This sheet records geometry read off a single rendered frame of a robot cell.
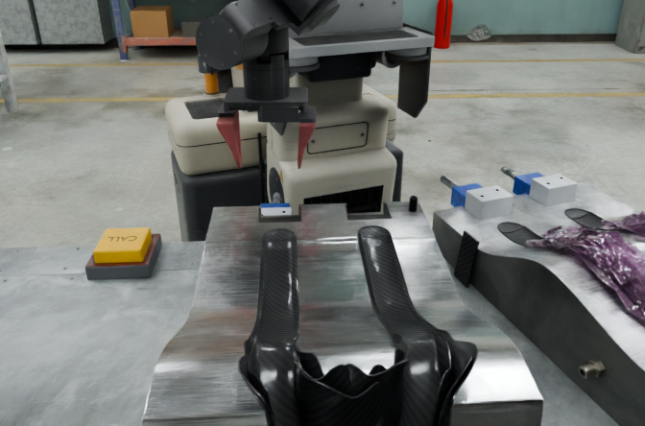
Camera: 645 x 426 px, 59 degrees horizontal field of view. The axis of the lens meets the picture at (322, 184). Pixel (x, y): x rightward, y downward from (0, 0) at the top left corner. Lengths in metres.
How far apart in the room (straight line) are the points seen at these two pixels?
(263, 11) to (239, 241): 0.25
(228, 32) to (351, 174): 0.52
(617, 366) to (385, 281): 0.22
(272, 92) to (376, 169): 0.43
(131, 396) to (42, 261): 0.31
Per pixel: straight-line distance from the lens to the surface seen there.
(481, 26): 6.29
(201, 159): 1.29
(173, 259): 0.80
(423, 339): 0.47
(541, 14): 6.47
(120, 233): 0.81
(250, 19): 0.62
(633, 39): 6.47
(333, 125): 1.06
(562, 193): 0.85
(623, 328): 0.60
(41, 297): 0.78
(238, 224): 0.68
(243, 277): 0.60
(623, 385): 0.60
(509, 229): 0.78
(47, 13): 6.22
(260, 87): 0.69
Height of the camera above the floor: 1.22
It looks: 25 degrees down
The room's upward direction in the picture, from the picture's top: straight up
